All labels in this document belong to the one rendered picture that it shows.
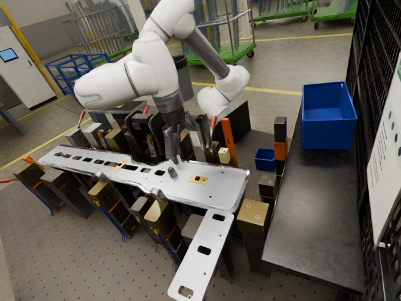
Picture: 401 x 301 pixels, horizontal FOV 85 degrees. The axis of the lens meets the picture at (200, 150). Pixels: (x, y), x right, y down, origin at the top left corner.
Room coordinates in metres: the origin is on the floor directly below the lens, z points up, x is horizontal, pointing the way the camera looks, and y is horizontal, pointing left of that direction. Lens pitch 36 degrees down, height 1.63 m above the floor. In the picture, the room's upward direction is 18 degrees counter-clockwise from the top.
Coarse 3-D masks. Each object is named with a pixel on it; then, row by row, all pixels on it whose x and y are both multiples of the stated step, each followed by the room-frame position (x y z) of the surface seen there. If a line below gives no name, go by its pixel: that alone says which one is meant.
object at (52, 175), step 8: (48, 176) 1.01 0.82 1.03; (56, 176) 0.98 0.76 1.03; (64, 176) 1.00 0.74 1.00; (48, 184) 0.98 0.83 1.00; (56, 184) 0.96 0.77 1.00; (64, 184) 0.98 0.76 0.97; (72, 184) 1.01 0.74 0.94; (56, 192) 1.00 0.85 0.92; (64, 192) 0.96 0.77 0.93; (72, 192) 0.98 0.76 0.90; (80, 192) 1.01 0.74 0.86; (64, 200) 0.99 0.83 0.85; (72, 200) 0.96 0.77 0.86; (80, 200) 0.99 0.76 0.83; (72, 208) 1.00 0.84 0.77; (80, 208) 0.96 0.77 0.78; (88, 208) 0.99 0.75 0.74; (80, 216) 0.98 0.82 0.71; (88, 216) 0.96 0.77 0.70
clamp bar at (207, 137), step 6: (198, 114) 0.81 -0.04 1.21; (204, 114) 0.79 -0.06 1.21; (198, 120) 0.76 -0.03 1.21; (204, 120) 0.78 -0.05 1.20; (204, 126) 0.79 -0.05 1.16; (204, 132) 0.79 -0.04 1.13; (204, 138) 0.79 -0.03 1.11; (210, 138) 0.77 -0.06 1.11; (204, 144) 0.78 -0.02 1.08; (210, 144) 0.76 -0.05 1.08; (204, 150) 0.78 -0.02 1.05; (210, 150) 0.76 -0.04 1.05
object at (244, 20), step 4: (240, 0) 7.06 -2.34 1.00; (244, 0) 7.01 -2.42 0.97; (240, 4) 7.07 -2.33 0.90; (244, 4) 6.99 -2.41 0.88; (240, 8) 7.08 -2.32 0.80; (244, 8) 6.99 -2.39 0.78; (244, 16) 7.01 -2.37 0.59; (244, 20) 7.02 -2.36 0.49; (248, 20) 7.07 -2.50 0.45; (244, 24) 7.03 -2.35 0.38; (248, 24) 7.06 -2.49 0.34; (244, 28) 7.05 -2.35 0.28; (248, 28) 7.04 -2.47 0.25; (244, 32) 7.06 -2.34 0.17; (248, 32) 7.03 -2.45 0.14; (244, 36) 7.07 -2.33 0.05; (248, 36) 7.02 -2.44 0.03
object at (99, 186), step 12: (108, 180) 0.79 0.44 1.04; (96, 192) 0.73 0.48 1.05; (108, 192) 0.75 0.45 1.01; (108, 204) 0.73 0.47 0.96; (120, 204) 0.77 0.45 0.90; (108, 216) 0.73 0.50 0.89; (120, 216) 0.74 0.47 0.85; (132, 216) 0.78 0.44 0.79; (120, 228) 0.72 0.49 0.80; (132, 228) 0.75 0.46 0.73
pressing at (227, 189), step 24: (72, 168) 1.06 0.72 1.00; (96, 168) 0.98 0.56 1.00; (120, 168) 0.92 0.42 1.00; (192, 168) 0.74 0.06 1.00; (216, 168) 0.70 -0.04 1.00; (240, 168) 0.65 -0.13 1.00; (144, 192) 0.69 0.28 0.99; (168, 192) 0.64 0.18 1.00; (192, 192) 0.60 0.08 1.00; (216, 192) 0.57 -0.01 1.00; (240, 192) 0.53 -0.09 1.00
